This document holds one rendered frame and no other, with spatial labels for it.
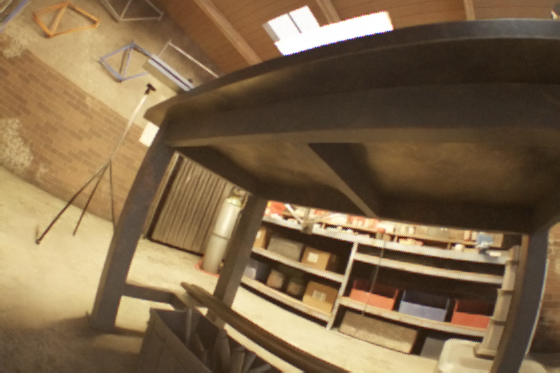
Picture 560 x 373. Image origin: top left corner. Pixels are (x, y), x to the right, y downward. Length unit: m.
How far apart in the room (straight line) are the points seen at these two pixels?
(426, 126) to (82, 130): 3.34
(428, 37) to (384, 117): 0.13
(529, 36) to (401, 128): 0.23
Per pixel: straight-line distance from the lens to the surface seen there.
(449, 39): 0.35
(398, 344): 2.06
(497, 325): 1.32
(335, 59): 0.39
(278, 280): 2.55
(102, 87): 3.50
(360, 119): 0.39
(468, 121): 0.36
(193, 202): 3.48
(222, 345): 0.67
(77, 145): 3.37
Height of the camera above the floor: 0.56
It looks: 18 degrees up
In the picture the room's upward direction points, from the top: 19 degrees clockwise
